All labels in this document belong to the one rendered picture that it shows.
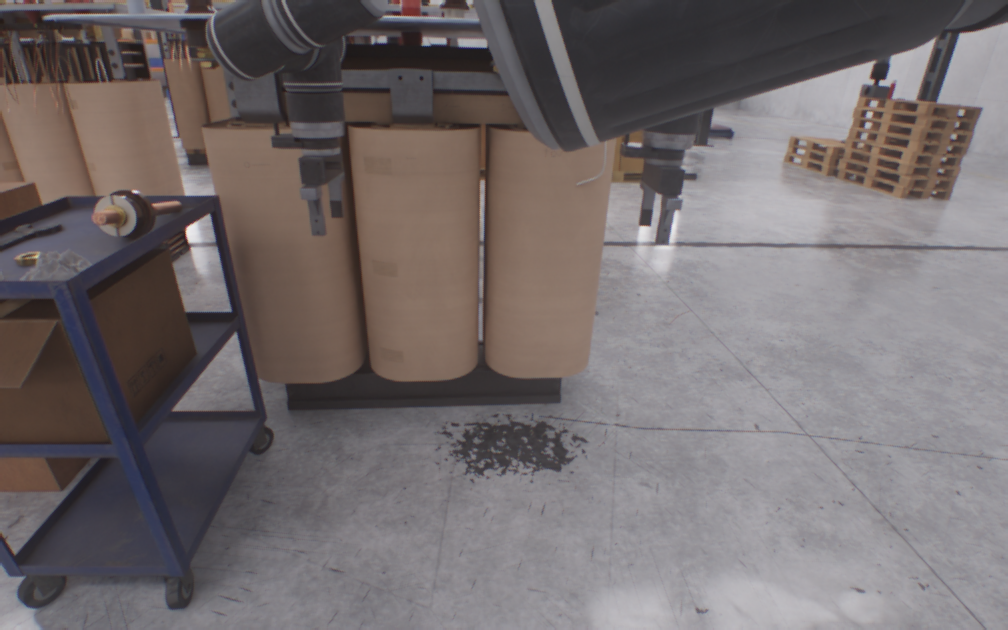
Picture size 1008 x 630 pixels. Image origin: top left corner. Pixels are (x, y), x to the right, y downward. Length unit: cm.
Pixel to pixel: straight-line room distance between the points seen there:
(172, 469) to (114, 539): 26
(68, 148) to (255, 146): 248
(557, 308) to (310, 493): 102
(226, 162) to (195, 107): 600
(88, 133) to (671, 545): 367
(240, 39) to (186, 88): 677
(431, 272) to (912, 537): 174
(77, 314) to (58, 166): 295
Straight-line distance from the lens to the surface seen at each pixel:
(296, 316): 181
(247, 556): 170
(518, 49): 28
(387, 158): 158
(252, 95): 168
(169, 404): 140
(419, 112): 159
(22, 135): 409
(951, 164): 866
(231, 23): 93
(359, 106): 171
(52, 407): 134
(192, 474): 182
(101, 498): 187
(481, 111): 169
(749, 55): 31
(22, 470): 219
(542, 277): 170
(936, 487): 236
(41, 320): 123
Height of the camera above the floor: 125
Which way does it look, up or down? 27 degrees down
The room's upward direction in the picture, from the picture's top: 2 degrees clockwise
